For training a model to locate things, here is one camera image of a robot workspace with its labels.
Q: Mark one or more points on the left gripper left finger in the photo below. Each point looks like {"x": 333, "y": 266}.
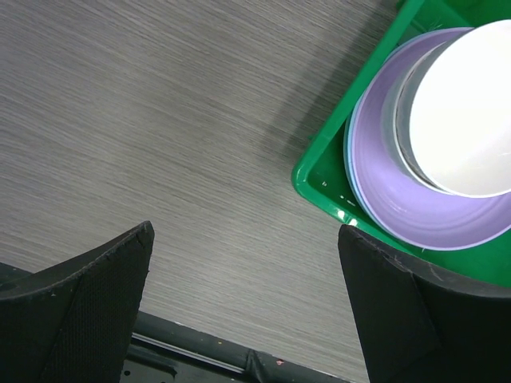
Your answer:
{"x": 73, "y": 322}

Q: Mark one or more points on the white bowl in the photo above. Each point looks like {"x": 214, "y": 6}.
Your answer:
{"x": 451, "y": 121}
{"x": 389, "y": 119}

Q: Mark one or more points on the green plastic bin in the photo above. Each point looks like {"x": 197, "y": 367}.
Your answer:
{"x": 320, "y": 176}

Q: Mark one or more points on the purple plate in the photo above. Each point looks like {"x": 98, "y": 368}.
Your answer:
{"x": 435, "y": 221}

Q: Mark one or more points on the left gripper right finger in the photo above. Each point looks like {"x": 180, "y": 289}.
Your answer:
{"x": 419, "y": 322}

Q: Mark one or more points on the blue plate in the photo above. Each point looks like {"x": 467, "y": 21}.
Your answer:
{"x": 365, "y": 154}

